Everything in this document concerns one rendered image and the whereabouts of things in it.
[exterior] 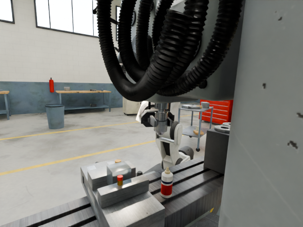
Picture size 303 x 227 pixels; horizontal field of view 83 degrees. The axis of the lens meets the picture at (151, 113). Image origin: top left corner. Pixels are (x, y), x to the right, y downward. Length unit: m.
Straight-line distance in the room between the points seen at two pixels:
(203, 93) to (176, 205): 0.44
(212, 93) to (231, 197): 0.18
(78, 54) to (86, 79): 1.06
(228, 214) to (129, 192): 0.39
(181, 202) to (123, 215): 0.24
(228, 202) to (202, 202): 0.55
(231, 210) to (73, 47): 8.14
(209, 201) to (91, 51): 8.00
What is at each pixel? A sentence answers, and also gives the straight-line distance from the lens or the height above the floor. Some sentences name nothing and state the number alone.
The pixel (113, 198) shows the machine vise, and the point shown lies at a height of 1.05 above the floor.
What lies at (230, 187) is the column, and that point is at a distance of 0.18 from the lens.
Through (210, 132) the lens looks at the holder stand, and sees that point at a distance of 0.85.
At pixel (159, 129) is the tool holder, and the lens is 0.58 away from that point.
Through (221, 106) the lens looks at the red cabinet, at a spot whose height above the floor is 0.66.
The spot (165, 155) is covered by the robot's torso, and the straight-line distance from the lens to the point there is 1.47.
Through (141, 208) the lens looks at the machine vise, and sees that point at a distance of 0.53.
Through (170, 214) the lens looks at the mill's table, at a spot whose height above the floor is 0.97.
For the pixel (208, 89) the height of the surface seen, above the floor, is 1.36.
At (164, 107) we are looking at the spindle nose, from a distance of 0.57.
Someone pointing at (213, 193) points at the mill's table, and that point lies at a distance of 0.77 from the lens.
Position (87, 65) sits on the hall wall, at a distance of 8.27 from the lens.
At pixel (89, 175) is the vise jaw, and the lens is 0.61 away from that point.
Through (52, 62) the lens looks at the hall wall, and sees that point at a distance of 8.02.
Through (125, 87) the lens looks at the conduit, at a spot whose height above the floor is 1.36.
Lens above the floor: 1.37
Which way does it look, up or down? 11 degrees down
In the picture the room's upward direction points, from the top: 2 degrees clockwise
